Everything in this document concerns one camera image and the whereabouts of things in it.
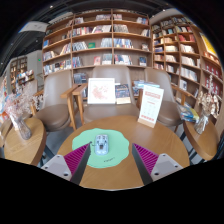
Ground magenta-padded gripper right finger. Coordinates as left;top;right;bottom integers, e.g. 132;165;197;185
131;142;184;186

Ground white red sign, wooden base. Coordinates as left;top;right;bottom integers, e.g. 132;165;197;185
137;84;165;129

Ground green wavy-edged mouse pad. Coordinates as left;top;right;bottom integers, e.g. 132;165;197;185
71;127;130;169

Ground white square picture, red print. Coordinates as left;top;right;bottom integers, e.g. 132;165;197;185
87;77;117;105

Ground small distant wooden bookshelf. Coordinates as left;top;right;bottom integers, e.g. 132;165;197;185
9;55;36;93

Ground round wooden side table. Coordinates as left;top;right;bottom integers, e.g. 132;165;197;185
182;119;221;162
3;116;48;167

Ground transparent light blue computer mouse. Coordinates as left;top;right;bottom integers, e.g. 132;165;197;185
93;133;110;157

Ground curved wooden bookshelf with books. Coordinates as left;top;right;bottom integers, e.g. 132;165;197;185
150;14;224;114

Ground dark blue book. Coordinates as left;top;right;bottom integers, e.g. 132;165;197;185
114;83;132;105

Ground colourful book stack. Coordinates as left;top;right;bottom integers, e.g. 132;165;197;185
178;103;200;124

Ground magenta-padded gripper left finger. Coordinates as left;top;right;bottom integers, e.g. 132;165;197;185
40;142;92;186

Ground light blue book stack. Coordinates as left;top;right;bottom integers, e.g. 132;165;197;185
132;79;161;96

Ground glass vase with dried flowers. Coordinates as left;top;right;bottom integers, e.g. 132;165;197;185
194;74;219;135
3;89;38;141

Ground wide wooden bookshelf with books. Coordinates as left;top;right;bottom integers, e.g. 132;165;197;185
41;9;152;76

